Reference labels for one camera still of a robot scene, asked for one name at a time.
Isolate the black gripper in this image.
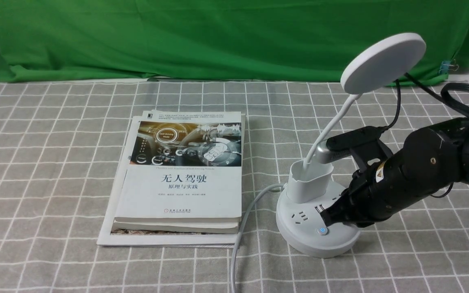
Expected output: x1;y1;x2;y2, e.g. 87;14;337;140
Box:
320;126;467;227

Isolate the white desk lamp with socket base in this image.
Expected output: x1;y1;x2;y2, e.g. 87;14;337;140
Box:
276;32;426;258

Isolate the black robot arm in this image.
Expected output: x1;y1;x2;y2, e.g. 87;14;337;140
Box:
317;118;469;227

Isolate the white book with car cover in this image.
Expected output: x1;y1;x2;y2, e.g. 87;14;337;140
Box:
115;111;245;223

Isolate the blue binder clip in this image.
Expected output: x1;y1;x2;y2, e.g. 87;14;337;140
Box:
438;59;459;75

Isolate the large white bottom book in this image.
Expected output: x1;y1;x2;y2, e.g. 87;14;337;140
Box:
97;111;246;248

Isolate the grey checked tablecloth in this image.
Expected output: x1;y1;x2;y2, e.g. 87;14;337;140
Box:
0;82;469;293

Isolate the green backdrop cloth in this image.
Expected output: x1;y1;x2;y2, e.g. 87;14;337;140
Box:
0;0;469;85

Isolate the black wrist camera with silver lens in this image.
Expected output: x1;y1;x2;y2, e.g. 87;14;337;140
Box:
313;126;393;174

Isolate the white lamp power cable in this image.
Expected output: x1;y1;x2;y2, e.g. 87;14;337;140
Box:
229;183;287;293

